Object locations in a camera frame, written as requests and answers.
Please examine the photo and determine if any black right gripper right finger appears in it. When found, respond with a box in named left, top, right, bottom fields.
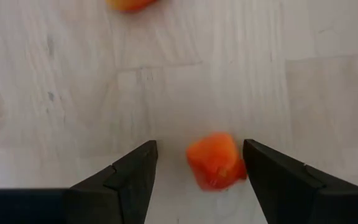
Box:
left=242, top=139, right=358, bottom=224

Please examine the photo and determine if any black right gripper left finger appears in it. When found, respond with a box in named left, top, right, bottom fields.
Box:
left=70, top=139, right=159, bottom=224

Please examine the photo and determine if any small orange toy fruit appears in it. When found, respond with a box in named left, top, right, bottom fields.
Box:
left=185, top=131, right=249, bottom=192
left=104, top=0, right=158, bottom=13

